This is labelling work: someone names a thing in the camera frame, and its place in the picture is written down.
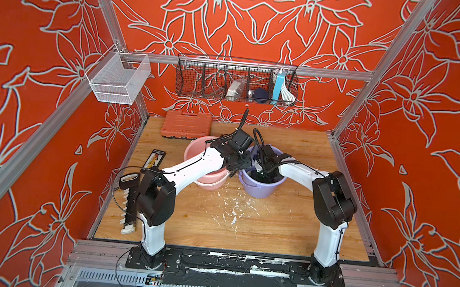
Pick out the black snack packet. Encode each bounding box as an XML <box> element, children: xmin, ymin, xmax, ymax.
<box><xmin>141</xmin><ymin>149</ymin><xmax>166</xmax><ymax>173</ymax></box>

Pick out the grey wrapped package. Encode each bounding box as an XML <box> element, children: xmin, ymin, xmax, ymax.
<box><xmin>225</xmin><ymin>78</ymin><xmax>246</xmax><ymax>102</ymax></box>

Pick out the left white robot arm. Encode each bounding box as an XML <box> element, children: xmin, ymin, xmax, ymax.
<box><xmin>134</xmin><ymin>109</ymin><xmax>253</xmax><ymax>268</ymax></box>

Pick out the black wire wall basket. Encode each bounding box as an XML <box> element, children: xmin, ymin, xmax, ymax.
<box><xmin>175</xmin><ymin>53</ymin><xmax>299</xmax><ymax>107</ymax></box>

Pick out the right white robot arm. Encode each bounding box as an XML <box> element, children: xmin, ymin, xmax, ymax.
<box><xmin>252</xmin><ymin>129</ymin><xmax>357</xmax><ymax>286</ymax></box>

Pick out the dark blue round object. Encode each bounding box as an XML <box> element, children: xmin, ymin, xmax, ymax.
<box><xmin>252</xmin><ymin>88</ymin><xmax>270</xmax><ymax>104</ymax></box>

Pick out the red plastic tool case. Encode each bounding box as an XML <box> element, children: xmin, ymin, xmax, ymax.
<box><xmin>160</xmin><ymin>110</ymin><xmax>213</xmax><ymax>140</ymax></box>

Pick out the pink plastic bucket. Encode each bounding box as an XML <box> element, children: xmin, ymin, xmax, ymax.
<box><xmin>180</xmin><ymin>134</ymin><xmax>235</xmax><ymax>193</ymax></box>

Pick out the white mesh wall basket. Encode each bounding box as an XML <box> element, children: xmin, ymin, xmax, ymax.
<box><xmin>87</xmin><ymin>52</ymin><xmax>151</xmax><ymax>105</ymax></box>

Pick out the white cable bundle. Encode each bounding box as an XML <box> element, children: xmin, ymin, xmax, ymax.
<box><xmin>280</xmin><ymin>73</ymin><xmax>299</xmax><ymax>107</ymax></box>

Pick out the purple plastic bucket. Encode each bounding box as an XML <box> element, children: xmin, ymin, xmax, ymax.
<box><xmin>238</xmin><ymin>145</ymin><xmax>287</xmax><ymax>199</ymax></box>

